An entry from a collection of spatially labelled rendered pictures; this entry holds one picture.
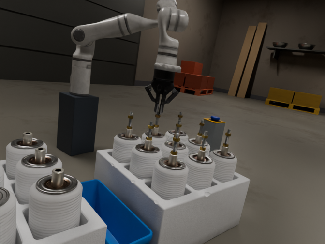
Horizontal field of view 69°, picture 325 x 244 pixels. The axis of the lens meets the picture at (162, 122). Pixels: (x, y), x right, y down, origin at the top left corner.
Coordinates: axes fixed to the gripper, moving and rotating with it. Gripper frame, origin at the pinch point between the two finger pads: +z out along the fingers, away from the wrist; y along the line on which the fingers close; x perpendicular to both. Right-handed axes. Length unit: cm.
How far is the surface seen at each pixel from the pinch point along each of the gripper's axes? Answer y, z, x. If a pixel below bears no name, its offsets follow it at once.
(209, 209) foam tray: -15.8, 22.9, 27.1
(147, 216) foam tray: 2.8, 22.9, 32.2
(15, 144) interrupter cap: 38.6, 9.9, 24.3
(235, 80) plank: -282, -8, -577
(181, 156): -7.8, 12.0, 14.5
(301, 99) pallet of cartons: -380, 10, -418
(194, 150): -14.2, 12.0, 7.9
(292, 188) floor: -78, 35, -16
